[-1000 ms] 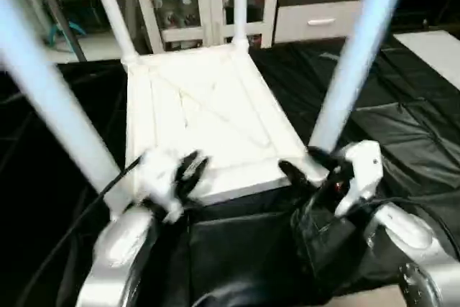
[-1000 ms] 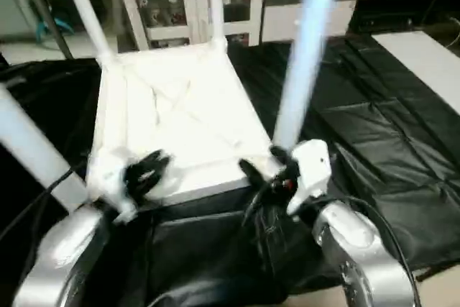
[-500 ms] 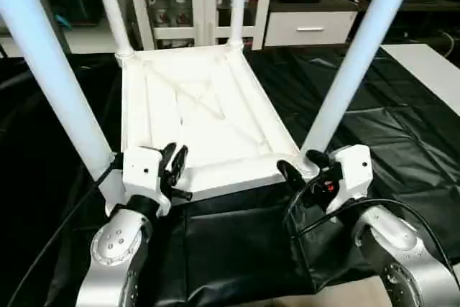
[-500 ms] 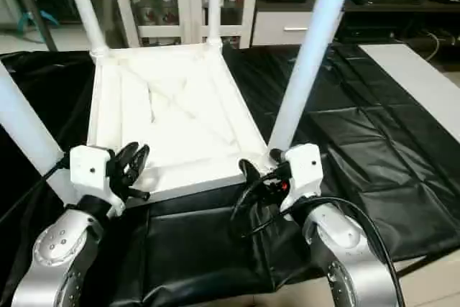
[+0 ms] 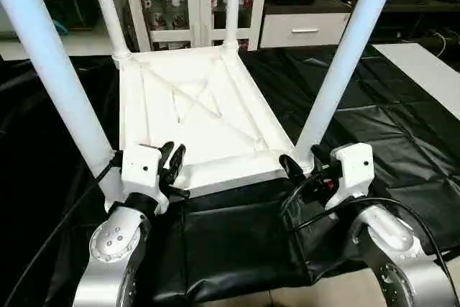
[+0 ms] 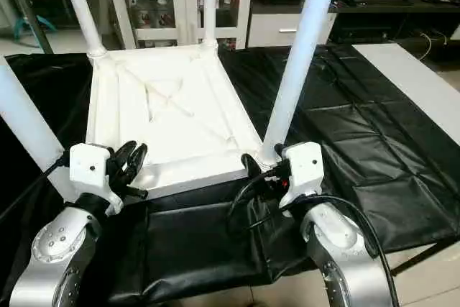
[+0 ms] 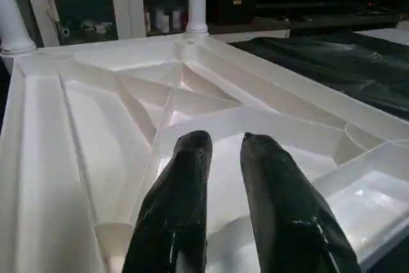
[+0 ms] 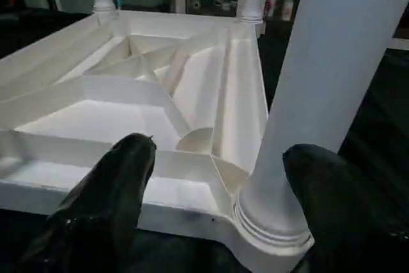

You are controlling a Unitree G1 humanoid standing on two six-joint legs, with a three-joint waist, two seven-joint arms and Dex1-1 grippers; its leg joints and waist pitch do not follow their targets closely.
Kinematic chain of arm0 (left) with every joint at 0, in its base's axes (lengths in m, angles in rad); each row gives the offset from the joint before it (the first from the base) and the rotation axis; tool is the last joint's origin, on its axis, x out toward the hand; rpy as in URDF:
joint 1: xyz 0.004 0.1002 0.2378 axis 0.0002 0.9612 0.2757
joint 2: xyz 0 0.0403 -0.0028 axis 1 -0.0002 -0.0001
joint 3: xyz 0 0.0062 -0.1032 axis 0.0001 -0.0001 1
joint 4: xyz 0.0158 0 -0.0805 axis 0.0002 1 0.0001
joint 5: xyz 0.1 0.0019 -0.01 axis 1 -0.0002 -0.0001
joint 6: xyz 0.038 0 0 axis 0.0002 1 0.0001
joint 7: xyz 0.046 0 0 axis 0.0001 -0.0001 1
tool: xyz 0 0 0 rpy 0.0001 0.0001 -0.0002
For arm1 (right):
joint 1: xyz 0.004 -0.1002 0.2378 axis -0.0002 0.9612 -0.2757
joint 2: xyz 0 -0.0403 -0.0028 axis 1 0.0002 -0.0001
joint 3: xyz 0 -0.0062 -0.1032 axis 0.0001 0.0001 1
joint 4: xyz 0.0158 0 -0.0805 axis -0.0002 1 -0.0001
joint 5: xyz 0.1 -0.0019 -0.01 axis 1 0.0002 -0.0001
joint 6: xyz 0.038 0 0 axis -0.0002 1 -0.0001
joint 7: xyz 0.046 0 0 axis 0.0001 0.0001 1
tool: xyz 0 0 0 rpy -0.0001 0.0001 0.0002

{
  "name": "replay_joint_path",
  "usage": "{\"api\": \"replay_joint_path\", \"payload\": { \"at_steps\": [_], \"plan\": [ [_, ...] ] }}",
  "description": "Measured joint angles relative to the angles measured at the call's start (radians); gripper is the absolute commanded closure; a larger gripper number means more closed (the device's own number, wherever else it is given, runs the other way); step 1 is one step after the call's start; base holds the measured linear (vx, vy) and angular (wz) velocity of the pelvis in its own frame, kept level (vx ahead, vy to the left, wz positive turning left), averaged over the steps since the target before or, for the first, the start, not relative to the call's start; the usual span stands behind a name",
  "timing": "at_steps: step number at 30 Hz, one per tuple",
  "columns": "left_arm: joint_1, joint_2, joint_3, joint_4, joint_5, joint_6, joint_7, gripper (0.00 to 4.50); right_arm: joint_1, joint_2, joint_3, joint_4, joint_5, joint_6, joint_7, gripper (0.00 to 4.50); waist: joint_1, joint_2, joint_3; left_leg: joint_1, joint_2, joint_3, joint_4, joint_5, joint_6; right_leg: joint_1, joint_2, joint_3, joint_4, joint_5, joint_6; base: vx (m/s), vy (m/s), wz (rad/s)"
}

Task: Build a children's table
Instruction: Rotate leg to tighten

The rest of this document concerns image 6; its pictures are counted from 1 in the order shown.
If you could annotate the white drawer unit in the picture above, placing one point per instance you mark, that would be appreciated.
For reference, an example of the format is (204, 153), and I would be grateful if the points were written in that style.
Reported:
(277, 30)

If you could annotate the grey metal frame post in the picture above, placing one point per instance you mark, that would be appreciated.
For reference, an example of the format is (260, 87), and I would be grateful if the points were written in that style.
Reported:
(25, 5)

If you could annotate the black low media cabinet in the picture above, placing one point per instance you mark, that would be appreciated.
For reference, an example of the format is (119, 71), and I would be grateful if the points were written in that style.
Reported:
(402, 12)

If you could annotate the white glass door cabinet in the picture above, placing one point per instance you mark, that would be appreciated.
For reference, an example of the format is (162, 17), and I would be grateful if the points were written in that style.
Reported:
(165, 1)

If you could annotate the white plastic table top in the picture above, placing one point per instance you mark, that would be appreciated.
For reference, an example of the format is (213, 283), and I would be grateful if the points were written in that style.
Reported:
(172, 106)

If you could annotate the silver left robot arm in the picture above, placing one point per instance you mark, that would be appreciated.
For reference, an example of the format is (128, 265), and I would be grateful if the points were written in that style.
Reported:
(54, 249)

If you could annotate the black table mat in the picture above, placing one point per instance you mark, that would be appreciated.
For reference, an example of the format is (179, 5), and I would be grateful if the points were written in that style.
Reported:
(374, 149)

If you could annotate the blue plastic stool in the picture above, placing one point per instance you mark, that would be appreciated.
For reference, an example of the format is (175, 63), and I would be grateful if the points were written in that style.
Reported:
(32, 26)

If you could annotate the black stand leg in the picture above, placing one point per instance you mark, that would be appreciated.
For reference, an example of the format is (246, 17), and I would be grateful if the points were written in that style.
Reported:
(424, 257)

